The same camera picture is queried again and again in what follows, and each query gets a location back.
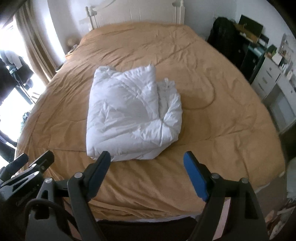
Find dark clothes on rack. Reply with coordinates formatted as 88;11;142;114
1;50;34;104

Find white drawer cabinet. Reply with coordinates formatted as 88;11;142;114
251;57;295;134

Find small bedside lamp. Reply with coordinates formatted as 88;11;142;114
66;37;79;53

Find beige window curtain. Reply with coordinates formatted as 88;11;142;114
15;1;57;85

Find black bag on shelf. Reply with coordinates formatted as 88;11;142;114
207;17;241;62

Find white bed headboard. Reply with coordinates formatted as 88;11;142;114
79;0;185;31

